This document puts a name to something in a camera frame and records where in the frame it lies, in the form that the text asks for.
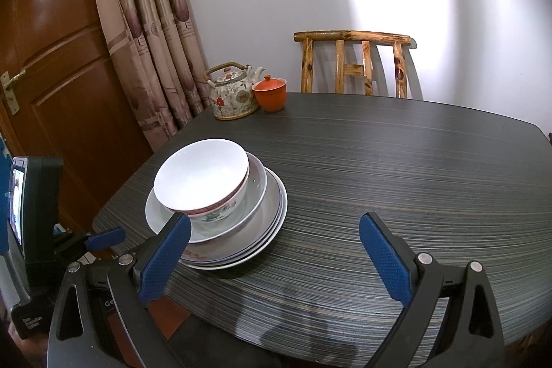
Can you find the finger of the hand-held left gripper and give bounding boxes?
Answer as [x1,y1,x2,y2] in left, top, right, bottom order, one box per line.
[54,227,127,262]

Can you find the wooden chair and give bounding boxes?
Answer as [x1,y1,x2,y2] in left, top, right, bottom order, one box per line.
[293,30,412,99]

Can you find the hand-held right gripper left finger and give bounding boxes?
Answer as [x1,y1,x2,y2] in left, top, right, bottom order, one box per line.
[47,212,193,368]

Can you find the beige patterned curtain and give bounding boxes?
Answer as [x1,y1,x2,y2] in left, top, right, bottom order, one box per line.
[90,0,208,153]

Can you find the brass door handle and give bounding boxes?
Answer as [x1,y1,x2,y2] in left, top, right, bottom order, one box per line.
[0,70,27,115]

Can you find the large white flowered bowl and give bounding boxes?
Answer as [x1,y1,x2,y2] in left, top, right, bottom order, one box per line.
[146,151,269,245]

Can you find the large white pink-flower plate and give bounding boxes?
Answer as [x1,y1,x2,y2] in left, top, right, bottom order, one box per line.
[145,159,289,270]

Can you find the pink patterned bowl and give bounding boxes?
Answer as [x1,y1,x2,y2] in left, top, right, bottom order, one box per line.
[154,139,250,223]

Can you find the orange lidded cup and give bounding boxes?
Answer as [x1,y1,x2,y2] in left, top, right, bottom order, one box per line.
[252,75,288,113]

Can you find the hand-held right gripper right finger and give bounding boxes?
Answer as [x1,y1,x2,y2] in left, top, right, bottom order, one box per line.
[359,211,505,368]

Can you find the floral ceramic teapot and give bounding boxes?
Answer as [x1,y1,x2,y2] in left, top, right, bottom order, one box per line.
[204,61,266,121]

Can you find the brown wooden door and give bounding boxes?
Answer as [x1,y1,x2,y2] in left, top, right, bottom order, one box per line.
[0,0,154,231]

